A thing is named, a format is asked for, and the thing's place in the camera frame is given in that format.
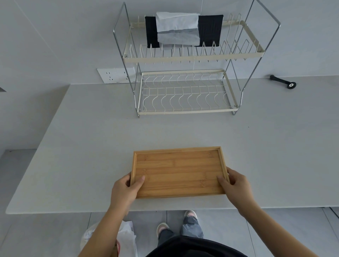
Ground person's right hand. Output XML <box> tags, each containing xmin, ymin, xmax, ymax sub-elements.
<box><xmin>217</xmin><ymin>167</ymin><xmax>255</xmax><ymax>210</ymax></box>

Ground person's left hand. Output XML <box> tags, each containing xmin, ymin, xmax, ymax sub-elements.
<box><xmin>110</xmin><ymin>172</ymin><xmax>146</xmax><ymax>212</ymax></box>

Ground bamboo wooden tray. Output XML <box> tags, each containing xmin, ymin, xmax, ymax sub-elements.
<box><xmin>130</xmin><ymin>146</ymin><xmax>230</xmax><ymax>199</ymax></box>

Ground person's left forearm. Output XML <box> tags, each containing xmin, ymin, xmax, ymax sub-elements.
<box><xmin>77</xmin><ymin>207</ymin><xmax>130</xmax><ymax>257</ymax></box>

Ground person's right forearm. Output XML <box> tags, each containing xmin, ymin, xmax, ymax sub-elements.
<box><xmin>238</xmin><ymin>199</ymin><xmax>327</xmax><ymax>257</ymax></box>

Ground person's left shoe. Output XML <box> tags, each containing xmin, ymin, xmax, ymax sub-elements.
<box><xmin>157</xmin><ymin>223</ymin><xmax>170</xmax><ymax>238</ymax></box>

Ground person's grey trousers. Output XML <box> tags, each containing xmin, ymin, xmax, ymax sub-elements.
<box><xmin>158</xmin><ymin>215</ymin><xmax>204</xmax><ymax>247</ymax></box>

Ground person's black shirt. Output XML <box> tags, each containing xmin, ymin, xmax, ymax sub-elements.
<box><xmin>145</xmin><ymin>236</ymin><xmax>249</xmax><ymax>257</ymax></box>

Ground two-tier metal dish rack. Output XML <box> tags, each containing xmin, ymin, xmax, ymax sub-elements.
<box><xmin>113</xmin><ymin>0</ymin><xmax>281</xmax><ymax>118</ymax></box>

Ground black cloth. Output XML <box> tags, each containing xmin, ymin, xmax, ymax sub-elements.
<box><xmin>145</xmin><ymin>14</ymin><xmax>224</xmax><ymax>49</ymax></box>

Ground grey white cloth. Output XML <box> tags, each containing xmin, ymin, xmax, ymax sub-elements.
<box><xmin>155</xmin><ymin>11</ymin><xmax>201</xmax><ymax>46</ymax></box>

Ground white wall socket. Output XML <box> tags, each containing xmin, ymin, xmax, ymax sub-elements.
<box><xmin>97</xmin><ymin>67</ymin><xmax>131</xmax><ymax>84</ymax></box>

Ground black handle tool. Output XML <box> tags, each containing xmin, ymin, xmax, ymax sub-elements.
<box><xmin>270</xmin><ymin>75</ymin><xmax>297</xmax><ymax>91</ymax></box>

